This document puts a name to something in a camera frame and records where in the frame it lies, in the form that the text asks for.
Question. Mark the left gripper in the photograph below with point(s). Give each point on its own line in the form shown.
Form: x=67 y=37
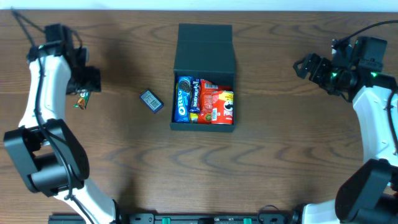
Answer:
x=86 y=82

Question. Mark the blue Oreo cookie pack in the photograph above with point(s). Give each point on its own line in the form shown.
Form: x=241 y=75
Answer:
x=183 y=96

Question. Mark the purple Dairy Milk bar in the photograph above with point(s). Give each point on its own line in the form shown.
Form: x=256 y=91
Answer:
x=195 y=99

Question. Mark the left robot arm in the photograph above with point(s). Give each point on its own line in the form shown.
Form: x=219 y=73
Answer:
x=45 y=152

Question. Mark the black gift box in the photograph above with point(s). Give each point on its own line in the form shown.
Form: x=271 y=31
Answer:
x=204 y=51

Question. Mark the KitKat chocolate bar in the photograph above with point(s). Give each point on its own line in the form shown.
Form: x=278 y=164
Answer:
x=83 y=100

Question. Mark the red snack bag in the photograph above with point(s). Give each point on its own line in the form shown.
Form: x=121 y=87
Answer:
x=206 y=102

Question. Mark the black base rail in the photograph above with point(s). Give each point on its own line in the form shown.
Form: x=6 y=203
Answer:
x=262 y=218

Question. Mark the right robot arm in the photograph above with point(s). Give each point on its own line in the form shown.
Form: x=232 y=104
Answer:
x=370 y=194

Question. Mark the small dark blue packet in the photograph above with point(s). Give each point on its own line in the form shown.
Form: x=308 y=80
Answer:
x=151 y=101

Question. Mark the red Pringles can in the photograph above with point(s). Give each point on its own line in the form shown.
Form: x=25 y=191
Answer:
x=222 y=107

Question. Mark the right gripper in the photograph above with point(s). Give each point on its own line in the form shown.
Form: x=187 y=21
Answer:
x=318 y=70

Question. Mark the yellow snack bag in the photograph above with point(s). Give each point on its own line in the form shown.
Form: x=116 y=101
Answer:
x=194 y=117

